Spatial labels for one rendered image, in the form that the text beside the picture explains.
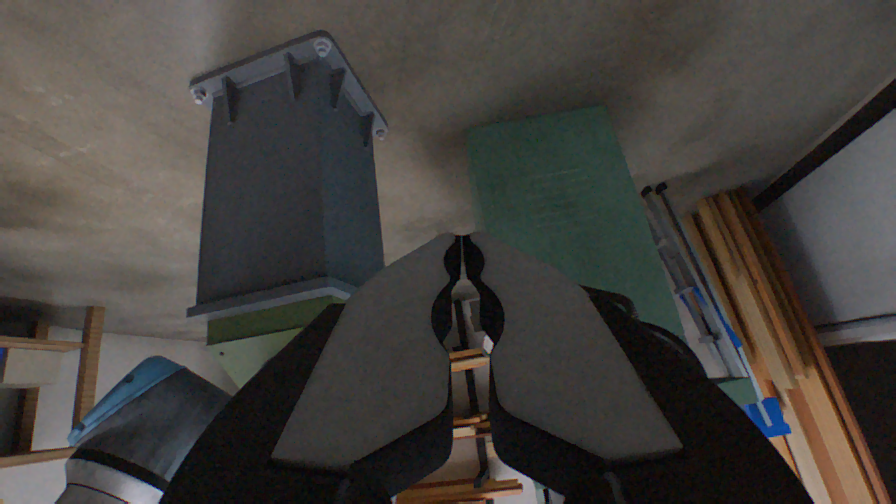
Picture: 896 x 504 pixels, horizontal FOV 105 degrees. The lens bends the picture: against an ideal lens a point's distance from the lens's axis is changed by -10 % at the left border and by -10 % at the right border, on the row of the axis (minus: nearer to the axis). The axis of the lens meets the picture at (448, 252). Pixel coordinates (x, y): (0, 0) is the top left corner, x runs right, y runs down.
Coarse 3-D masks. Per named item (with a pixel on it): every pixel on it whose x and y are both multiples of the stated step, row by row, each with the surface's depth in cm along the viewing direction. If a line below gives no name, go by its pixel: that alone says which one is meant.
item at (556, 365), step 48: (480, 240) 11; (480, 288) 9; (528, 288) 9; (576, 288) 9; (528, 336) 8; (576, 336) 8; (528, 384) 7; (576, 384) 7; (624, 384) 6; (528, 432) 6; (576, 432) 6; (624, 432) 6; (672, 432) 6
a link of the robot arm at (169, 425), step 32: (128, 384) 46; (160, 384) 49; (192, 384) 52; (96, 416) 43; (128, 416) 45; (160, 416) 47; (192, 416) 49; (96, 448) 42; (128, 448) 43; (160, 448) 45; (96, 480) 41; (128, 480) 41; (160, 480) 44
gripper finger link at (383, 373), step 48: (432, 240) 11; (384, 288) 9; (432, 288) 9; (336, 336) 8; (384, 336) 8; (432, 336) 8; (336, 384) 7; (384, 384) 7; (432, 384) 7; (288, 432) 6; (336, 432) 6; (384, 432) 6; (432, 432) 6; (384, 480) 6
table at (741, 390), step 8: (720, 384) 87; (728, 384) 87; (736, 384) 87; (744, 384) 87; (752, 384) 87; (728, 392) 87; (736, 392) 86; (744, 392) 86; (752, 392) 86; (736, 400) 86; (744, 400) 86; (752, 400) 85
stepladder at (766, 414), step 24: (648, 192) 176; (672, 216) 174; (672, 240) 170; (672, 264) 181; (696, 264) 165; (696, 288) 162; (696, 312) 172; (720, 312) 157; (720, 336) 155; (720, 360) 164; (744, 360) 150; (744, 408) 156; (768, 408) 143; (768, 432) 142
